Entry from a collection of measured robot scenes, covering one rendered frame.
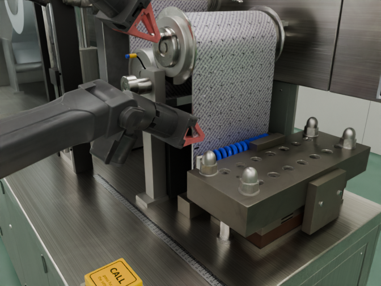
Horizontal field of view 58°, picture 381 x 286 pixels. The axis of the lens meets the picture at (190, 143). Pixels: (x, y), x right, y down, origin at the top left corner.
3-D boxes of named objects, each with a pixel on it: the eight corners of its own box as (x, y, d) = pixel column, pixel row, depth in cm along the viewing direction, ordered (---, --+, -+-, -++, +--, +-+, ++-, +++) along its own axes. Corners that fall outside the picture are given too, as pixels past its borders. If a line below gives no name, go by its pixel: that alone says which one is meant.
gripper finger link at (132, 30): (156, 57, 63) (118, 24, 56) (135, 50, 68) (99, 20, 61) (175, 26, 63) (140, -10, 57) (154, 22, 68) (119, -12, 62)
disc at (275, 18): (233, 64, 90) (238, 3, 84) (235, 64, 91) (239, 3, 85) (278, 76, 80) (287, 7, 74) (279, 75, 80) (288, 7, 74)
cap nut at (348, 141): (335, 145, 78) (338, 126, 77) (343, 142, 80) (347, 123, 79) (350, 151, 76) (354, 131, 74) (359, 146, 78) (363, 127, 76)
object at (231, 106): (191, 163, 73) (191, 75, 66) (265, 138, 86) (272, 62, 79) (193, 164, 73) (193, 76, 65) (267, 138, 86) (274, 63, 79)
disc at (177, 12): (152, 76, 76) (151, 4, 70) (153, 76, 77) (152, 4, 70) (193, 92, 66) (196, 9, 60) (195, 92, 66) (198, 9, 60)
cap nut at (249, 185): (233, 189, 60) (235, 166, 59) (248, 183, 62) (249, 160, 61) (249, 198, 58) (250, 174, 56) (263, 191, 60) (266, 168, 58)
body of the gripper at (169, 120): (183, 150, 63) (153, 140, 58) (153, 134, 71) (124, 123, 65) (198, 117, 63) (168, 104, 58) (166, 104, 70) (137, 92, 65)
